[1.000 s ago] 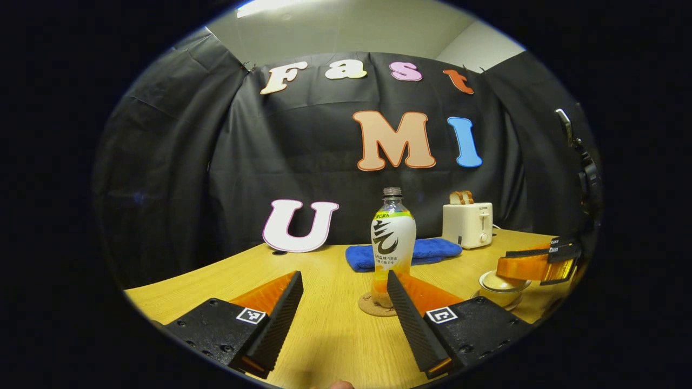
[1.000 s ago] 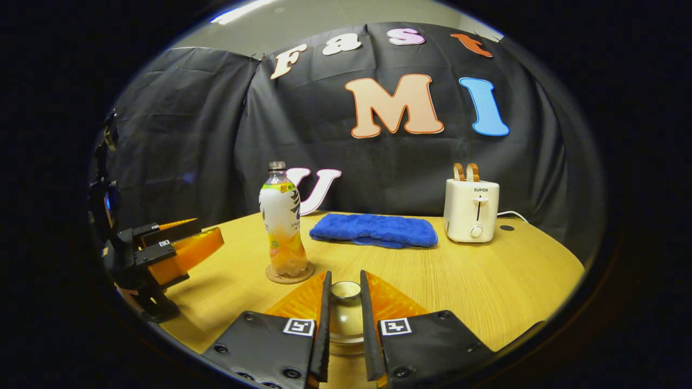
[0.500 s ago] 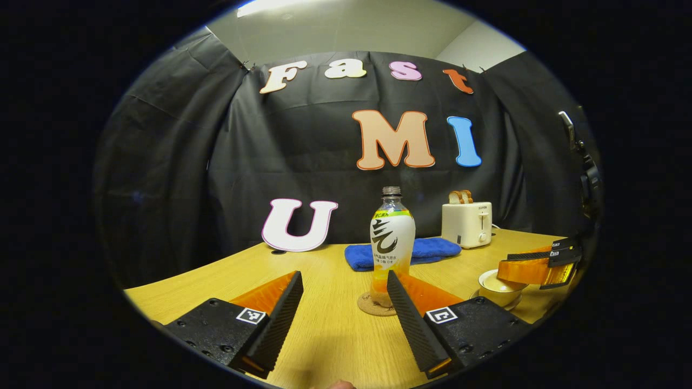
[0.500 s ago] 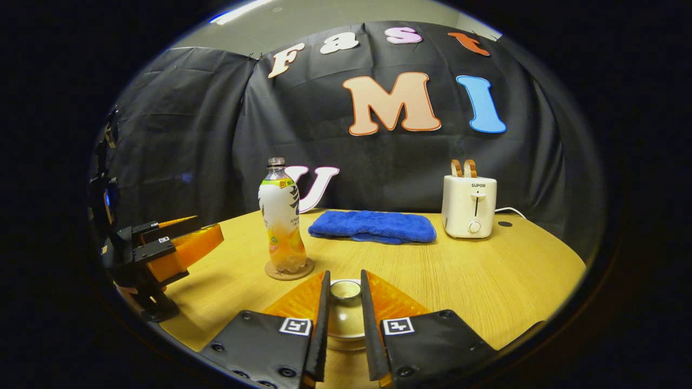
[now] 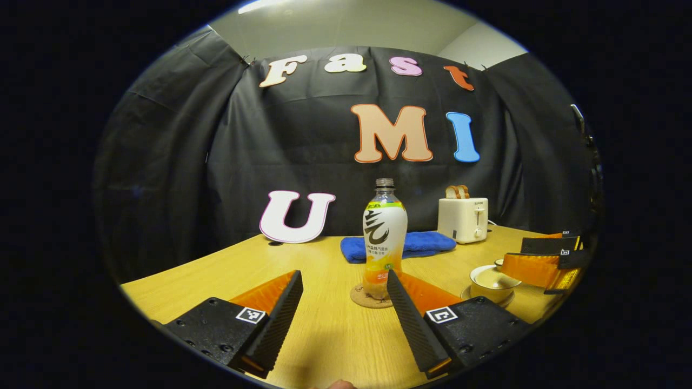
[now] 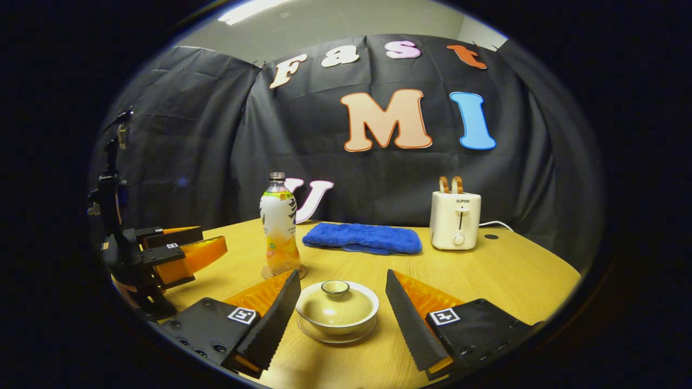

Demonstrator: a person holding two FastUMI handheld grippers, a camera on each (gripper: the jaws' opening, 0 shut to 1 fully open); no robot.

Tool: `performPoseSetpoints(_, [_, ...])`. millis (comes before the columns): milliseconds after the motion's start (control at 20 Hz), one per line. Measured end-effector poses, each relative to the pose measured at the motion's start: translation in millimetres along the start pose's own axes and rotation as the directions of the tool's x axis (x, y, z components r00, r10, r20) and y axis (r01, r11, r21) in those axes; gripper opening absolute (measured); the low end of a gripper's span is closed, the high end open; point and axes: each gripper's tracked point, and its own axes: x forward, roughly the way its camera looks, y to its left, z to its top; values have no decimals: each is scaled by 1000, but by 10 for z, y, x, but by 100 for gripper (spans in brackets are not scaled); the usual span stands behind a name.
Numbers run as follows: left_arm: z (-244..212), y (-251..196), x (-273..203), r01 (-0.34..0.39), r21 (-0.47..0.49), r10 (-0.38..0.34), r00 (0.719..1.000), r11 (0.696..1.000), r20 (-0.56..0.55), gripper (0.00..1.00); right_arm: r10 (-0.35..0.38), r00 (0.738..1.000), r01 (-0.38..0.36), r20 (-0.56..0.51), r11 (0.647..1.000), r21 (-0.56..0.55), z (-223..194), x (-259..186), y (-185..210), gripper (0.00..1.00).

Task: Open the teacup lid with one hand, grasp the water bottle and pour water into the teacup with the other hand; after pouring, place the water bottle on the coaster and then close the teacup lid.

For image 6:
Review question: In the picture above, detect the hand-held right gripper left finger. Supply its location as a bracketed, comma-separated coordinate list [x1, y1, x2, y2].
[157, 269, 302, 379]

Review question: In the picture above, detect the blue folded towel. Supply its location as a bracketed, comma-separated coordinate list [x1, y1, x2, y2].
[302, 222, 423, 256]

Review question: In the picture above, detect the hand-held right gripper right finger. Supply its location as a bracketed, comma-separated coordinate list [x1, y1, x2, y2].
[385, 269, 544, 380]

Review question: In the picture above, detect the black backdrop cloth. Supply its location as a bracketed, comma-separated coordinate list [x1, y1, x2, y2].
[89, 33, 606, 271]

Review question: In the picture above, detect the beige ceramic teacup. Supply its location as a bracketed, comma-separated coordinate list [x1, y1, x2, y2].
[301, 281, 380, 337]

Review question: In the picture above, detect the white toaster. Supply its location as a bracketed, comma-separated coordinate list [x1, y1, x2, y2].
[429, 191, 482, 251]

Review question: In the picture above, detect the round cork coaster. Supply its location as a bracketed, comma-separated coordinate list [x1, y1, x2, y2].
[261, 264, 308, 281]

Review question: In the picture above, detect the clear water bottle white label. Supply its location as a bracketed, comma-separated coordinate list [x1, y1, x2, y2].
[259, 172, 302, 277]

